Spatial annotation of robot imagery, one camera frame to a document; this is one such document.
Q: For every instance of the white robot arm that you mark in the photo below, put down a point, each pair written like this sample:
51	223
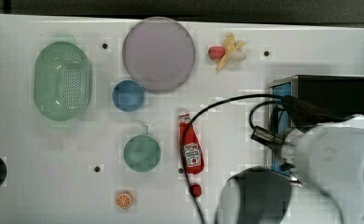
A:
326	160

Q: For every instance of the peeled banana toy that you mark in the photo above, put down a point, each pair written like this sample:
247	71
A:
230	45

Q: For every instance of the blue cup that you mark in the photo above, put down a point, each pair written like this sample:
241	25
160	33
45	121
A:
128	96

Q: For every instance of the red toy berry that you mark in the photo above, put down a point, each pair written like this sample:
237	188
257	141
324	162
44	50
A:
196	190

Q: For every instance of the lilac round plate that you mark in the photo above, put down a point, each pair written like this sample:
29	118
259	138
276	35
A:
159	54

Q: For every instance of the toy strawberry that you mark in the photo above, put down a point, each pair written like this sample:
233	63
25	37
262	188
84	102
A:
216	52

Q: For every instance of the orange slice toy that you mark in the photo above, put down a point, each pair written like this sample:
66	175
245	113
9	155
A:
124	200

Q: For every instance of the silver black toaster oven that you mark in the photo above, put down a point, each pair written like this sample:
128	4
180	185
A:
343	96

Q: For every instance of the green perforated colander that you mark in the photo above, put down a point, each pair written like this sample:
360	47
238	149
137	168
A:
62	79

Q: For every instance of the red ketchup bottle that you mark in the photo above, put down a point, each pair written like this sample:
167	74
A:
192	154

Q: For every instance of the green mug with handle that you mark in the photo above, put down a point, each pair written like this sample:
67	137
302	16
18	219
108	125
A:
142	153

